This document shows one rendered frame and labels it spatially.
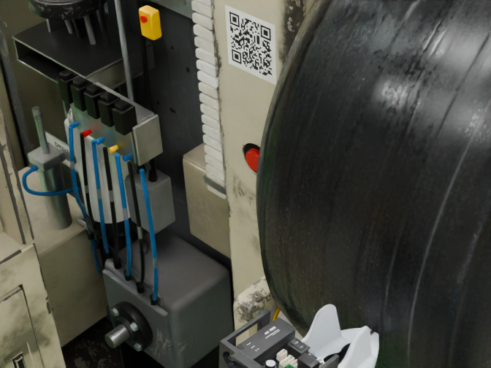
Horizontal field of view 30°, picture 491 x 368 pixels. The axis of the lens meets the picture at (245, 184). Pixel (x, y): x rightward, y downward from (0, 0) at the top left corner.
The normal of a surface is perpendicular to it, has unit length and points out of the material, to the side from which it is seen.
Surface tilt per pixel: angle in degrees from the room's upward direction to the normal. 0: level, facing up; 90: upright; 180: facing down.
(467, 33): 39
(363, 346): 91
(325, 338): 86
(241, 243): 90
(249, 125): 90
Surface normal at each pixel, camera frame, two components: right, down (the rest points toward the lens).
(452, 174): -0.62, 0.00
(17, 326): 0.72, 0.41
